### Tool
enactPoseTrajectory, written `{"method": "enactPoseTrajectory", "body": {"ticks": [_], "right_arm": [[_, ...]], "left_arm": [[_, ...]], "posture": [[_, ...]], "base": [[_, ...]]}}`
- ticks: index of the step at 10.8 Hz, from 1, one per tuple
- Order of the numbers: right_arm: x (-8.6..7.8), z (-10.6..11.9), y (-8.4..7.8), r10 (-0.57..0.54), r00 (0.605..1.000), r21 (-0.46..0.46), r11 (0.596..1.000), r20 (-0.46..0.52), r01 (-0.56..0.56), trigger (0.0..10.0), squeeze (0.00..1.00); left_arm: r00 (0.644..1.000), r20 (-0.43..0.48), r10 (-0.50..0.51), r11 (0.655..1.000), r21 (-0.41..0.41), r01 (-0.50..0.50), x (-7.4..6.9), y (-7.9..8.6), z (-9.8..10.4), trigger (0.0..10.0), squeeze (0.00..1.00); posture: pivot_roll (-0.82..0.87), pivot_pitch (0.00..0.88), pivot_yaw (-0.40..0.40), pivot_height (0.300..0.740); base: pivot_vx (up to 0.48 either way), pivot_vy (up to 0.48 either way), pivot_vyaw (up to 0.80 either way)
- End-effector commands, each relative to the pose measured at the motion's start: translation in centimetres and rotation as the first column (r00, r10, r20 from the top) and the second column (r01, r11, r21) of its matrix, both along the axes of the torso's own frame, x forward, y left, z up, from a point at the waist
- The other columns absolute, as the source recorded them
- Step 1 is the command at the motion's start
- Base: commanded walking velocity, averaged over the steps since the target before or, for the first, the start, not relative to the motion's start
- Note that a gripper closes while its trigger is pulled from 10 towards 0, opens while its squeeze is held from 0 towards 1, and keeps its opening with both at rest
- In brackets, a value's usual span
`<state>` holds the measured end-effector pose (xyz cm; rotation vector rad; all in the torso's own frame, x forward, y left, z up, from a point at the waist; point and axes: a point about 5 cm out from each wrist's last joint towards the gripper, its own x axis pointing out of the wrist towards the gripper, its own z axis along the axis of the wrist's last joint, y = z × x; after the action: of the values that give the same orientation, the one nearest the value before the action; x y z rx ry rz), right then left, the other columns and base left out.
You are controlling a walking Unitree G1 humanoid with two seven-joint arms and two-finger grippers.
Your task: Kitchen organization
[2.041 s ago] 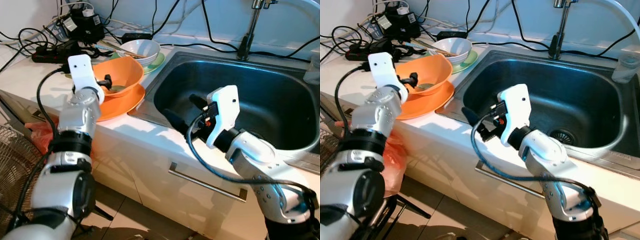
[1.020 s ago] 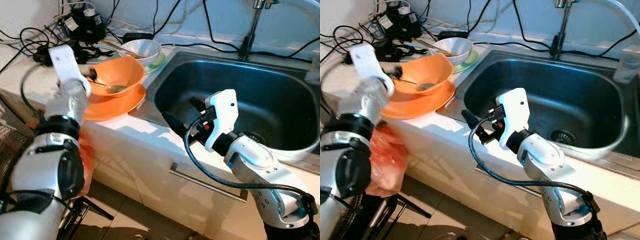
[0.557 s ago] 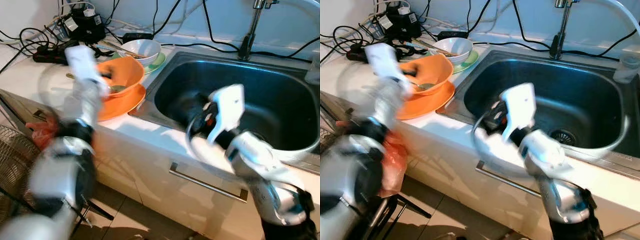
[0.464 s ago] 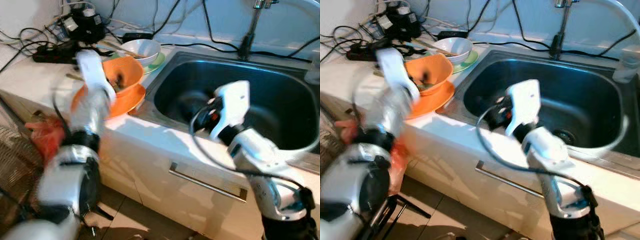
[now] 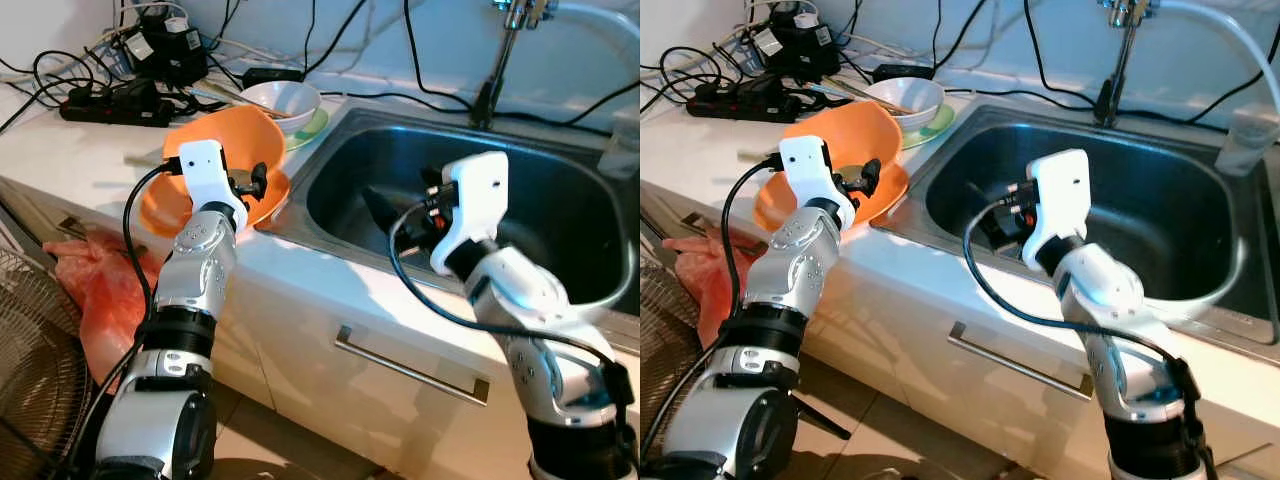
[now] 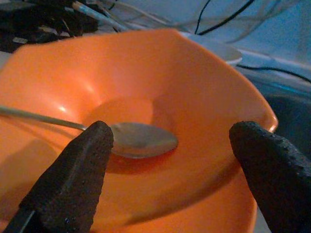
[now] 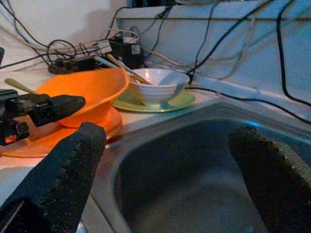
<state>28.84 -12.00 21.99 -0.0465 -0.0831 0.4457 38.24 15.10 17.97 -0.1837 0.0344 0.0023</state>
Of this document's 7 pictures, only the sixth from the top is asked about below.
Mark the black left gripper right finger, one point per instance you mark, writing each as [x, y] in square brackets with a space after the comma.
[279, 182]

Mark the stainless steel kitchen sink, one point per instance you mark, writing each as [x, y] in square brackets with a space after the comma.
[291, 116]

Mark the wooden chopstick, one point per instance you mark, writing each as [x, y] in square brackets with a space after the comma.
[102, 17]

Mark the metal spoon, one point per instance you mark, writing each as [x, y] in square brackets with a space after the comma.
[145, 140]

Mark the orange plastic bowl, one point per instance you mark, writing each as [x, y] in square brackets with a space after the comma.
[170, 72]

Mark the white ceramic bowl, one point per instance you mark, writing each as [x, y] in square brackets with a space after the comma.
[226, 54]

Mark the orange plastic plate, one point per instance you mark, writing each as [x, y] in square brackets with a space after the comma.
[194, 218]

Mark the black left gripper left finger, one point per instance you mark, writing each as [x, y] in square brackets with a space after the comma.
[73, 182]

